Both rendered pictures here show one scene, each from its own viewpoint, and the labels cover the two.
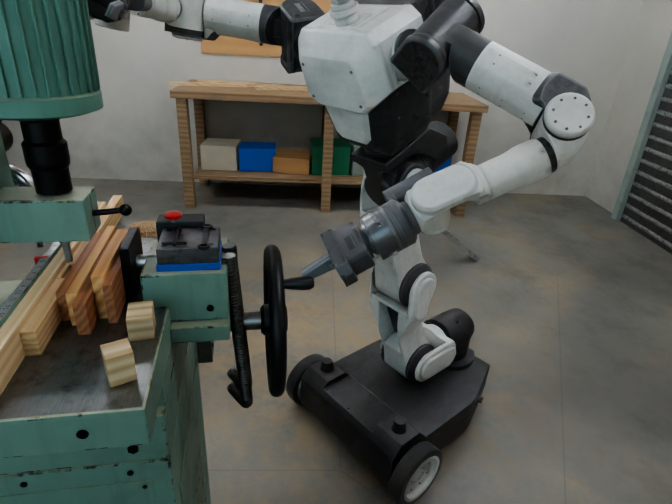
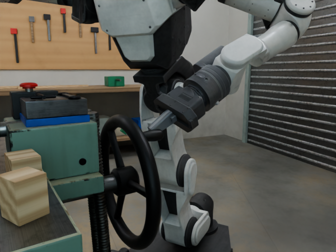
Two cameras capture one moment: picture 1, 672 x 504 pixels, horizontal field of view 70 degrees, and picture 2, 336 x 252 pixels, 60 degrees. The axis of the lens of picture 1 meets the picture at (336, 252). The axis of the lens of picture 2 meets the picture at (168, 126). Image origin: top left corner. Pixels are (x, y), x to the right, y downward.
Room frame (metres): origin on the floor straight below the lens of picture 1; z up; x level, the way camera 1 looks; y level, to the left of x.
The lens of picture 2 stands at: (0.18, 0.23, 1.05)
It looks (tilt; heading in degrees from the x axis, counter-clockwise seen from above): 11 degrees down; 340
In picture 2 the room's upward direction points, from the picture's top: straight up
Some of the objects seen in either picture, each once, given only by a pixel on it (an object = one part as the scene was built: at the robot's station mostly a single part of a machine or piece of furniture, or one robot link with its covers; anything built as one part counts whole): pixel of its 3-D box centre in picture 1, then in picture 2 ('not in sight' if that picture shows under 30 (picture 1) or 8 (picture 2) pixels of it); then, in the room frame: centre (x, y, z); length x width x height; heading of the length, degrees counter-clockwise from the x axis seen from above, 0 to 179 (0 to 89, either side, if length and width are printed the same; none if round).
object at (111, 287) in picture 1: (125, 269); not in sight; (0.72, 0.36, 0.93); 0.23 x 0.01 x 0.07; 12
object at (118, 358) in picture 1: (119, 362); (23, 194); (0.49, 0.27, 0.92); 0.03 x 0.03 x 0.05; 35
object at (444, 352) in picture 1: (417, 349); (185, 224); (1.41, -0.31, 0.28); 0.21 x 0.20 x 0.13; 132
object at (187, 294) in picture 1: (189, 277); (50, 144); (0.73, 0.25, 0.91); 0.15 x 0.14 x 0.09; 12
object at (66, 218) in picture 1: (47, 217); not in sight; (0.70, 0.47, 1.03); 0.14 x 0.07 x 0.09; 102
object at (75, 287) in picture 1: (96, 269); not in sight; (0.72, 0.41, 0.93); 0.26 x 0.02 x 0.06; 12
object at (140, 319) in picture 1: (141, 320); (23, 168); (0.59, 0.28, 0.92); 0.05 x 0.04 x 0.04; 18
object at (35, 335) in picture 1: (86, 254); not in sight; (0.79, 0.46, 0.92); 0.55 x 0.02 x 0.04; 12
